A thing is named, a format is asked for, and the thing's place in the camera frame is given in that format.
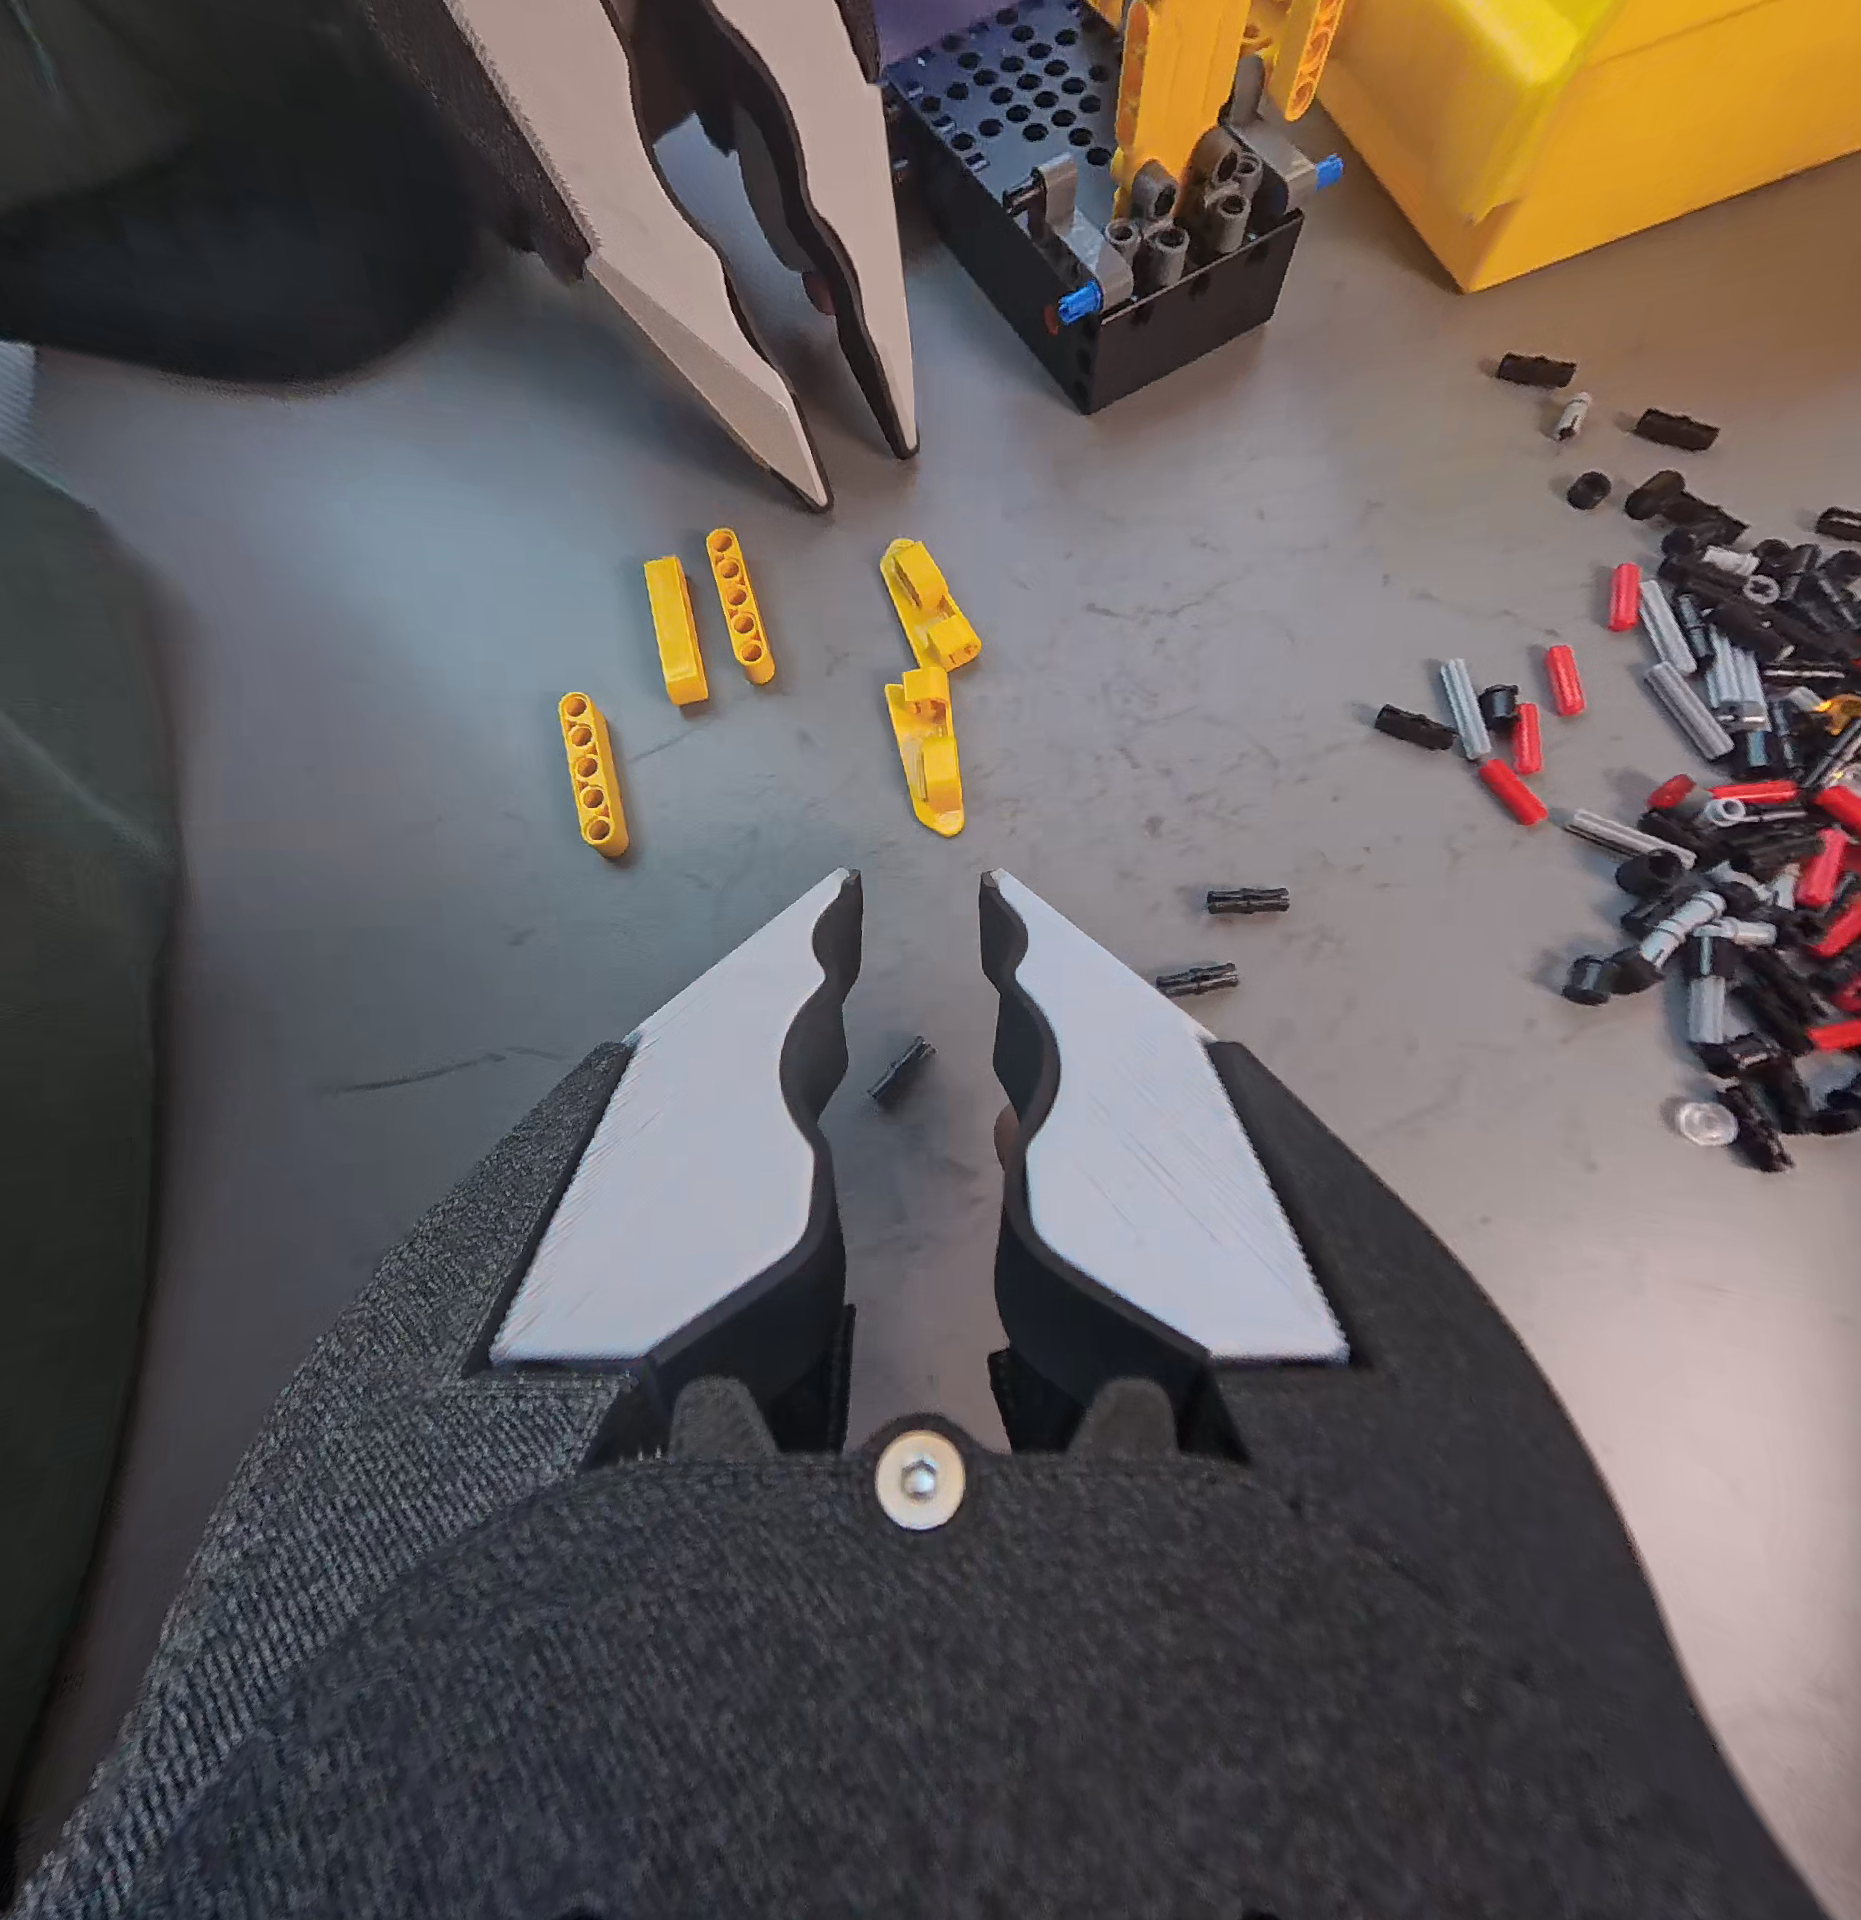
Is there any yellow plastic bin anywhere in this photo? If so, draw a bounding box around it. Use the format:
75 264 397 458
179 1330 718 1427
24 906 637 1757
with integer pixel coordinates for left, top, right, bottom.
1312 0 1861 293

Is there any person's left forearm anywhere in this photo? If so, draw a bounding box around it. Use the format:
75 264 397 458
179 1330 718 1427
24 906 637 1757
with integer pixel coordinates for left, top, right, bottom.
0 0 408 213

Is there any short yellow lego beam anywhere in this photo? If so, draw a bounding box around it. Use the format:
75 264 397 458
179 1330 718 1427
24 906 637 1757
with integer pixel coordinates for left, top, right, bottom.
706 528 780 688
645 554 711 709

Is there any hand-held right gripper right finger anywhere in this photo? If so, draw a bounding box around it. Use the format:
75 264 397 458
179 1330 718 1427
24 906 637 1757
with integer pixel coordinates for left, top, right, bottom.
979 870 1353 1454

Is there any black and yellow lego model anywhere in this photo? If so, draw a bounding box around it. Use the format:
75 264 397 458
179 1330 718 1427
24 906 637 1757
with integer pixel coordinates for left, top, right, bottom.
876 0 1351 418

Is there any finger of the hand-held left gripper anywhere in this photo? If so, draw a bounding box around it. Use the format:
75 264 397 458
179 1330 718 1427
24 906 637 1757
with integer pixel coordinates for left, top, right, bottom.
458 0 837 514
698 0 920 459

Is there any medium yellow lego beam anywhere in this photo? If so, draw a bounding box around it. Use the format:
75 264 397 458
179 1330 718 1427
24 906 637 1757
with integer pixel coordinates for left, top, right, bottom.
558 689 634 860

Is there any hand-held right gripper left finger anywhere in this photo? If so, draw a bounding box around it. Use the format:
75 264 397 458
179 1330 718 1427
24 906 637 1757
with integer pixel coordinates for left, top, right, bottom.
486 866 868 1454

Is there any yellow lego connector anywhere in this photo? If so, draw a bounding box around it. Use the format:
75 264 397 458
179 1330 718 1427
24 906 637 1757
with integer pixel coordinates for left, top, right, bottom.
878 538 984 673
885 668 968 839

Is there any pile of small lego pins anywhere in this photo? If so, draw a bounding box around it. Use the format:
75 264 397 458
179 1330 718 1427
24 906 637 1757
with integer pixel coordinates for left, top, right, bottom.
1373 352 1861 1175

